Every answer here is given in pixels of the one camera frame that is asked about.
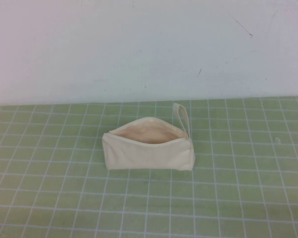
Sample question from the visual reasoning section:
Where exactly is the cream fabric pencil case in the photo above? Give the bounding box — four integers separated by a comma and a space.
101, 102, 196, 172

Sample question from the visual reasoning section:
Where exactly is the green white-checked tablecloth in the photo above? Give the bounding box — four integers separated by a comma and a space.
0, 95, 298, 238

